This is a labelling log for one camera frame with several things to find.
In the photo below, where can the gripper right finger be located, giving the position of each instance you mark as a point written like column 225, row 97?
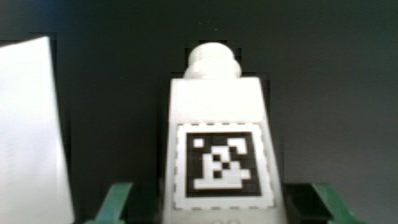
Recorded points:
column 342, row 214

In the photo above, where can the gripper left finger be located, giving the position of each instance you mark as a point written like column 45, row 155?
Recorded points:
column 114, row 202

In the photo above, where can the white square table top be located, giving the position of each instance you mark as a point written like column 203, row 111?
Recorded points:
column 34, row 187

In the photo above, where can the white leg with tag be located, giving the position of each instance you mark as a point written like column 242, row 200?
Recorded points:
column 223, row 184

